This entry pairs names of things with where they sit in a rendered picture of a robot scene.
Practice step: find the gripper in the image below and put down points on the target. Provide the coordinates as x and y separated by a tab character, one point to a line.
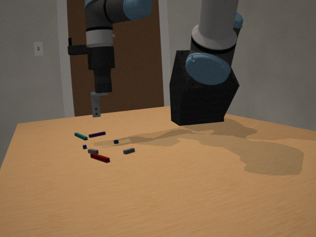
101	60

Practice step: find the teal rod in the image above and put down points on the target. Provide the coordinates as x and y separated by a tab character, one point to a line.
81	136

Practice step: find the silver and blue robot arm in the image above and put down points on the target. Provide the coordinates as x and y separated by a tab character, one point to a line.
213	40

